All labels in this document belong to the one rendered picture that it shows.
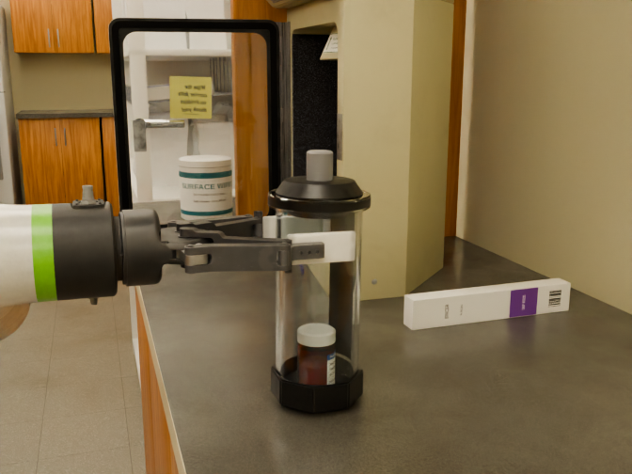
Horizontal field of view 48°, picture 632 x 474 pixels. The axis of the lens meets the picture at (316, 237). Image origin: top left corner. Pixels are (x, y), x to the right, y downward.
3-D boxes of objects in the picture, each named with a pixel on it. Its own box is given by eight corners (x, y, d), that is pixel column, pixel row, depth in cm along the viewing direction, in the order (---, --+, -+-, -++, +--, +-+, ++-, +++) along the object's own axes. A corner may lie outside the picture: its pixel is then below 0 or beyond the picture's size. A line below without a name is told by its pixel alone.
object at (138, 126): (146, 151, 131) (145, 120, 129) (134, 151, 130) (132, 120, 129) (147, 150, 132) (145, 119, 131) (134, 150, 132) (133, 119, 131)
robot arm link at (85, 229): (59, 293, 73) (57, 322, 65) (52, 180, 71) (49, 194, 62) (120, 289, 75) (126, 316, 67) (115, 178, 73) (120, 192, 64)
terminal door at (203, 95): (281, 231, 140) (278, 19, 131) (121, 238, 135) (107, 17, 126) (280, 230, 141) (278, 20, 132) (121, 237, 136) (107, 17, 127)
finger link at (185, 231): (182, 226, 71) (177, 229, 70) (292, 231, 69) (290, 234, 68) (183, 263, 72) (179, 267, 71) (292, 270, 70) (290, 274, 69)
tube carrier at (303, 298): (344, 359, 86) (348, 183, 82) (380, 396, 76) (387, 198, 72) (258, 370, 83) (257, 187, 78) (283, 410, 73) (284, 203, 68)
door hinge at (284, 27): (288, 228, 142) (286, 22, 133) (292, 230, 140) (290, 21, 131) (280, 229, 141) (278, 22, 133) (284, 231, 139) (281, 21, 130)
